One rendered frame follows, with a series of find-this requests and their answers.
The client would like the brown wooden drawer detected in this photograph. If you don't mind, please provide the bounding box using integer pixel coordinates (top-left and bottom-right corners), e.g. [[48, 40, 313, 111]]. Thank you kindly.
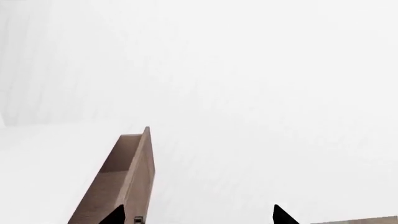
[[67, 126, 156, 224]]

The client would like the brown wooden cabinet edge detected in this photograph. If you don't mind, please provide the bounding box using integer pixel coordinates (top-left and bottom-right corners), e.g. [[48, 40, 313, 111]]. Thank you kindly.
[[306, 215, 398, 224]]

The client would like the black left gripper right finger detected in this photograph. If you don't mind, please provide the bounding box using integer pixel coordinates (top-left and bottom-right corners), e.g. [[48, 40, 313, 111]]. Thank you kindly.
[[272, 203, 300, 224]]

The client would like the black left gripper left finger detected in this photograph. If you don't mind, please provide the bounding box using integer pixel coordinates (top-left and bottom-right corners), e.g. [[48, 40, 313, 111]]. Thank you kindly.
[[98, 203, 126, 224]]

